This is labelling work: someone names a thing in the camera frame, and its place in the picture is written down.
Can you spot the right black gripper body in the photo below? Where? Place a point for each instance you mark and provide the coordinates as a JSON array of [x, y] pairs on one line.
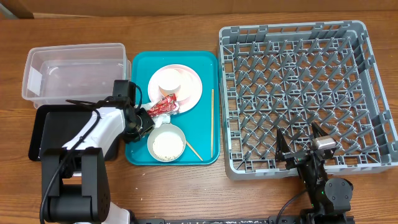
[[297, 157]]

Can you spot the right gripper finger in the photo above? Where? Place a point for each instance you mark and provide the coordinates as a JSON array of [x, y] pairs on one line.
[[282, 146], [318, 131]]

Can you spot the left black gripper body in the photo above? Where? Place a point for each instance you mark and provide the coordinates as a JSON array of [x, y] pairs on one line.
[[143, 124]]

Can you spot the red snack wrapper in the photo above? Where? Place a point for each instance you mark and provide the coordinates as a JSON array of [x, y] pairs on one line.
[[168, 105]]

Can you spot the white bowl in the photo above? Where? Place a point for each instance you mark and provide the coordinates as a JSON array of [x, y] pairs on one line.
[[162, 129]]

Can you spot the white napkin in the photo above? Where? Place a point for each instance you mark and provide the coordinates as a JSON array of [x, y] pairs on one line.
[[161, 119]]

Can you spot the white rice pile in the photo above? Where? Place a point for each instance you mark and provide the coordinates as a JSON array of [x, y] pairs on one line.
[[168, 146]]

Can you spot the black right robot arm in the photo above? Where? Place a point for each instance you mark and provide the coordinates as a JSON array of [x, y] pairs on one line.
[[330, 197]]

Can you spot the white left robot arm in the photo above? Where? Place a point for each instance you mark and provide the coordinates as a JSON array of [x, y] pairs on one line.
[[75, 187]]

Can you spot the cream cup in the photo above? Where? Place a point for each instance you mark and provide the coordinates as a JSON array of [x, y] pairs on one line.
[[169, 81]]

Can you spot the wooden chopstick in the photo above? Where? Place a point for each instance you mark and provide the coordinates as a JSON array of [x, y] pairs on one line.
[[194, 151], [212, 121]]

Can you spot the pink small bowl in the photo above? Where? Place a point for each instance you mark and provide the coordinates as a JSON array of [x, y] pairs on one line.
[[186, 83]]

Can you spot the pink plate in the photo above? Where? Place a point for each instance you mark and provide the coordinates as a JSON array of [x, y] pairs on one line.
[[195, 90]]

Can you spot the teal serving tray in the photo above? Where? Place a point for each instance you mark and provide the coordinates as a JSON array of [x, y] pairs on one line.
[[195, 123]]

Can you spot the grey dish rack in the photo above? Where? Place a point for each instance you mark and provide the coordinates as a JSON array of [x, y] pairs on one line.
[[284, 77]]

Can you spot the black plastic tray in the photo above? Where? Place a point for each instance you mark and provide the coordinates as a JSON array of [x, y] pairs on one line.
[[58, 126]]

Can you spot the clear plastic bin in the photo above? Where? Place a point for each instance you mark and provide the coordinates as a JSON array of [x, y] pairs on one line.
[[87, 72]]

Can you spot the cardboard backdrop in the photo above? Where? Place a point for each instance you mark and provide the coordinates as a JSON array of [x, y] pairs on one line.
[[112, 8]]

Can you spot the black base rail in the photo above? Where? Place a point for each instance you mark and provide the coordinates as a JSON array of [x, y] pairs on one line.
[[242, 221]]

